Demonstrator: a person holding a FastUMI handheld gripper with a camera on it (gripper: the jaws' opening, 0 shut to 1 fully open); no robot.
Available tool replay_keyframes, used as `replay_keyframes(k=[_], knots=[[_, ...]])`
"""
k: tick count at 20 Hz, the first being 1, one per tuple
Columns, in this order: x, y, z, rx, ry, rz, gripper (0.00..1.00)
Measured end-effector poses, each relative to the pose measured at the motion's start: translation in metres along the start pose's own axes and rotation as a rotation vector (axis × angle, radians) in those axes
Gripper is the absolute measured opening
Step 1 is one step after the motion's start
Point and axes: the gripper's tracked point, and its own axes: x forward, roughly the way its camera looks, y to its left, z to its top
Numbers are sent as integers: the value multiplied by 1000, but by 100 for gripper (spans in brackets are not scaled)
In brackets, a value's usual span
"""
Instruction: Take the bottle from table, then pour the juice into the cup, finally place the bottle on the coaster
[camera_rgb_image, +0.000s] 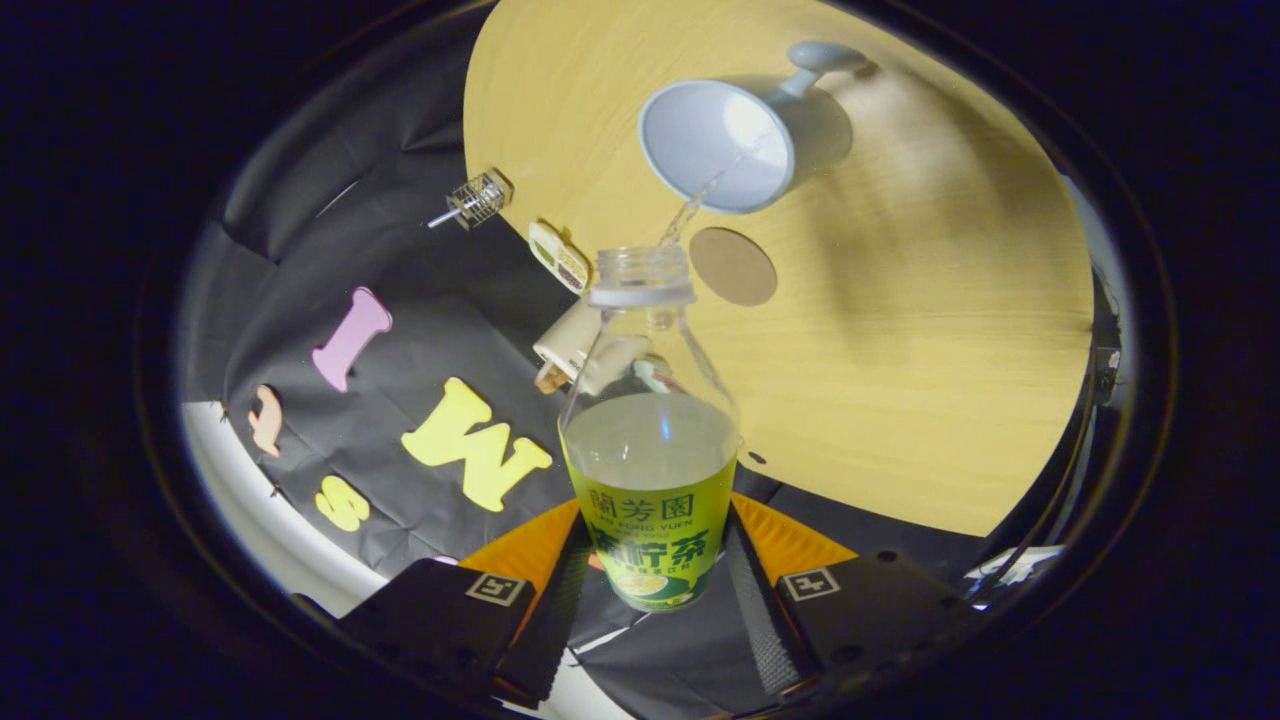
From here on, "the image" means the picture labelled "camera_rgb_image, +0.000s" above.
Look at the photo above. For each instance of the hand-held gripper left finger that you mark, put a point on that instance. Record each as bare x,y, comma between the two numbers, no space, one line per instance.
545,620

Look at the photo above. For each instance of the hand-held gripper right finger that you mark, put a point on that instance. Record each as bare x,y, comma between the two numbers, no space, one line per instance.
765,620

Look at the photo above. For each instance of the green label juice bottle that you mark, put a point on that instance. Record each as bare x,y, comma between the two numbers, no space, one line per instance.
650,500

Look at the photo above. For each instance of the round brown coaster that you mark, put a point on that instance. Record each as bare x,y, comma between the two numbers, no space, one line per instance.
735,268

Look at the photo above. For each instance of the white cup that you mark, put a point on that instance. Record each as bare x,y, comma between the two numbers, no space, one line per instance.
700,140

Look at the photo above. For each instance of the brown toast slice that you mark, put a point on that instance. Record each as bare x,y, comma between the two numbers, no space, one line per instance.
548,378

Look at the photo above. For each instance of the wooden table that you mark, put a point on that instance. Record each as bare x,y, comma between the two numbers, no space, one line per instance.
900,380

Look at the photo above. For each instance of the white toaster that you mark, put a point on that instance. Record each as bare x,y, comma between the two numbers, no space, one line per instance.
565,340

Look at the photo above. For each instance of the white divided dish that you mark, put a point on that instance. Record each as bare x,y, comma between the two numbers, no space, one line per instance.
558,258

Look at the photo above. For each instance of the white straw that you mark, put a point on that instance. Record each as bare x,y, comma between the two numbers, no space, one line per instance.
443,217

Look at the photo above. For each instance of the small clear glass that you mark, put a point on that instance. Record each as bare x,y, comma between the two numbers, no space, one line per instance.
485,198

